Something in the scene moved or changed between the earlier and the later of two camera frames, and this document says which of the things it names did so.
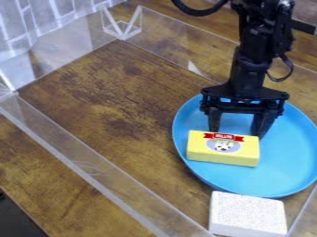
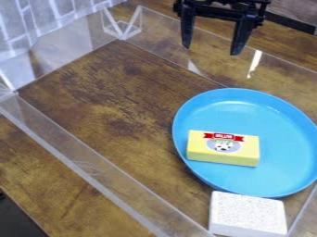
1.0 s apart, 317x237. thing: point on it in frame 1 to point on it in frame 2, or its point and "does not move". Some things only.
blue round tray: x=287 y=151 does not move
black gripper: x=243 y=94 to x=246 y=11
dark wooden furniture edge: x=302 y=26 does not move
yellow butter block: x=223 y=148 does not move
